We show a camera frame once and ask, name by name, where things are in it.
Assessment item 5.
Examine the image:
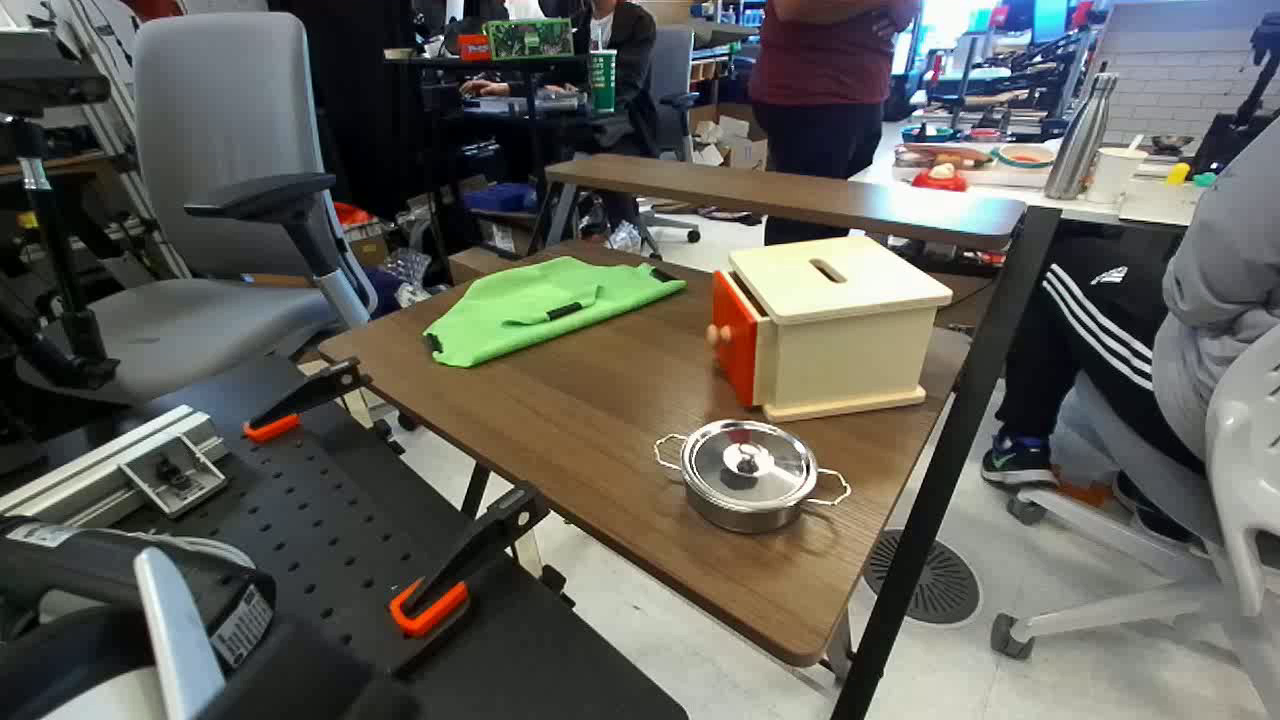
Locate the green cloth towel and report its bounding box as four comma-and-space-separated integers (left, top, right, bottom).
419, 251, 689, 370

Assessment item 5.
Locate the black gray robot base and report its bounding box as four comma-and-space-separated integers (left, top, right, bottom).
0, 525, 284, 720

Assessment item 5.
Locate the brown wooden table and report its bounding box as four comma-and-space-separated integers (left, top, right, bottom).
315, 204, 1070, 720

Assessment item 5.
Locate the steel pot with lid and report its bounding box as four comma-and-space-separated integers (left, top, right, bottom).
650, 414, 857, 541

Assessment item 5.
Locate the wooden box with orange drawer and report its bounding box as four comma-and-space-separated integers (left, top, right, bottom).
704, 230, 956, 423

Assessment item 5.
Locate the raised brown wooden shelf board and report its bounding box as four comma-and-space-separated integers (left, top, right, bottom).
542, 147, 1034, 247

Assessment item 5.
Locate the green can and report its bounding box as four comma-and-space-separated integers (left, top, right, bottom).
586, 43, 626, 116

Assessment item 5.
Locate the black orange spring clamp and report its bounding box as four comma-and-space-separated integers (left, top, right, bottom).
385, 484, 554, 645
240, 357, 368, 449

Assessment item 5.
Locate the person in black jacket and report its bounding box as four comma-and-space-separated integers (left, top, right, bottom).
574, 0, 663, 157

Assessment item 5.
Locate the standing person maroon shirt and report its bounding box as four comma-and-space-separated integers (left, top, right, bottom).
744, 0, 926, 183

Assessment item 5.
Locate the black perforated workbench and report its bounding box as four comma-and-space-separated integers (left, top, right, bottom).
0, 353, 693, 720

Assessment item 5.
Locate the red toy object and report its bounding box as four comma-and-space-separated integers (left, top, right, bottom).
912, 159, 974, 197

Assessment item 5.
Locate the round floor drain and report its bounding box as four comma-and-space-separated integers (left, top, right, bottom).
862, 528, 986, 627

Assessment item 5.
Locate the gray office chair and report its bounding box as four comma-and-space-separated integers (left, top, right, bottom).
0, 7, 385, 402

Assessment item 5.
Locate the steel water bottle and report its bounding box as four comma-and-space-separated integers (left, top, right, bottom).
1042, 58, 1122, 204

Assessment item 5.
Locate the white desk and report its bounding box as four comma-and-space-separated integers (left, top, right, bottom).
852, 123, 1206, 230

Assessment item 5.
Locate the seated person gray hoodie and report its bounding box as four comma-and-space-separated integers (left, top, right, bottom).
982, 116, 1280, 491

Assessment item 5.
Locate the black tripod stand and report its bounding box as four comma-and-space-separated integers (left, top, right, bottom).
0, 30, 116, 393

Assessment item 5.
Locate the white office chair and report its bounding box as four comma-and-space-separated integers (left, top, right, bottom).
987, 322, 1280, 720

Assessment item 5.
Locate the aluminium rail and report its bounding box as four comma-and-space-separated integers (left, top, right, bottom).
0, 400, 233, 525

